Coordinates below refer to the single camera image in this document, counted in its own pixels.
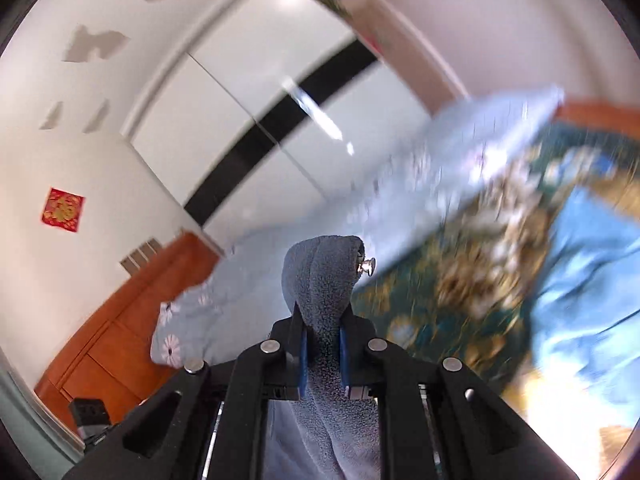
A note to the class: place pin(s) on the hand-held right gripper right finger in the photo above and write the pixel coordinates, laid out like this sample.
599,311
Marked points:
344,360

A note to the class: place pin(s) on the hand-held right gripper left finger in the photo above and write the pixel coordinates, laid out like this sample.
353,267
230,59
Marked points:
302,360

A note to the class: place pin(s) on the blue-grey fleece garment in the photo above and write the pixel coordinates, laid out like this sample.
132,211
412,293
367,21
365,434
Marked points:
325,285

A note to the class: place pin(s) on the pale green curtain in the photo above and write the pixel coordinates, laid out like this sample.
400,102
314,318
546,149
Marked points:
30,435

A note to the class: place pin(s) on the brown wooden headboard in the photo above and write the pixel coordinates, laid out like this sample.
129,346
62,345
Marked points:
130,330

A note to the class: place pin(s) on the teal floral bedsheet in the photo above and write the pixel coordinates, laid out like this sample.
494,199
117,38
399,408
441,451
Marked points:
450,270

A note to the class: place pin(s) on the light blue floral quilt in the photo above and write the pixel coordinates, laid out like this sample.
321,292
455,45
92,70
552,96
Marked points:
425,170

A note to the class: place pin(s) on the light blue cloth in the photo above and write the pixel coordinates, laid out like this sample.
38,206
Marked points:
585,280

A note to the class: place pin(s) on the white wardrobe with black stripe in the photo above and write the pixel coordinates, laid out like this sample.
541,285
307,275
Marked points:
225,85

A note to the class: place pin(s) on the wall air vent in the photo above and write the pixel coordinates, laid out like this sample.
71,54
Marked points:
140,256

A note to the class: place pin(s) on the red and gold wall decoration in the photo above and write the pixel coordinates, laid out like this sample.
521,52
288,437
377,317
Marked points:
63,210

